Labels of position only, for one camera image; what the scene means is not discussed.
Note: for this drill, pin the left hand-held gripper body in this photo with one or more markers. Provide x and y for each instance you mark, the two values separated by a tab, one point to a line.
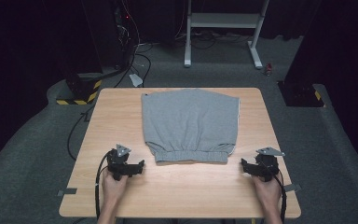
118	165

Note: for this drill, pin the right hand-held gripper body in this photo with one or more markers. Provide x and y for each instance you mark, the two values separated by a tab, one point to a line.
265	166

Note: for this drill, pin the grey pants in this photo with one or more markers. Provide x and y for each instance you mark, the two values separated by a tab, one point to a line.
189	124

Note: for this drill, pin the person's left hand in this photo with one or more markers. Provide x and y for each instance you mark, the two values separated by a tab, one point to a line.
113	188

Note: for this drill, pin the person's right hand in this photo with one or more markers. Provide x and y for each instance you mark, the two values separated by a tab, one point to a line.
268	191

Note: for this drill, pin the grey tape strip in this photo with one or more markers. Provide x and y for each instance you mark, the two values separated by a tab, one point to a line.
292	187
67	191

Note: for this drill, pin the black yellow striped base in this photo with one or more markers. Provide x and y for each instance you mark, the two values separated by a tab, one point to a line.
80	93
301	95

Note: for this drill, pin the white paper scrap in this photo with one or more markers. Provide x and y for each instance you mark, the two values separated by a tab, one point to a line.
136	80

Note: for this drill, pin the small red object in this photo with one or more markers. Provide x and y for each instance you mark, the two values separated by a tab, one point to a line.
268	69

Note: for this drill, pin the dark equipment rack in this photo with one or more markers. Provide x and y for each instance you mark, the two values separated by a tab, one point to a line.
105	31

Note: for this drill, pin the white metal stand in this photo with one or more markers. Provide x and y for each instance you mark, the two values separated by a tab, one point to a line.
223	20

